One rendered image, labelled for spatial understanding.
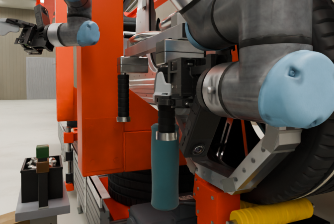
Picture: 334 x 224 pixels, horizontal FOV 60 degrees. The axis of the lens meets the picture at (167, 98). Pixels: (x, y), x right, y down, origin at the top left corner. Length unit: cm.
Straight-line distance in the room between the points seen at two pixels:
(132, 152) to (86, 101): 27
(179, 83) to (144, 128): 75
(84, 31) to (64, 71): 213
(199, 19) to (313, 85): 19
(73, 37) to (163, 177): 51
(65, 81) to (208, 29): 269
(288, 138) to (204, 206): 37
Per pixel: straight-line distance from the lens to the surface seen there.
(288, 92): 28
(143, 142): 118
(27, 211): 111
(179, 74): 46
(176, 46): 58
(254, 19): 32
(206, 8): 42
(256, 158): 69
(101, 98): 112
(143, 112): 118
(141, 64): 91
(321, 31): 68
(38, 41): 103
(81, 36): 93
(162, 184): 91
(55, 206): 111
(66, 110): 304
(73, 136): 236
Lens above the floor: 85
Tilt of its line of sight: 2 degrees down
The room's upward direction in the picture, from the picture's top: straight up
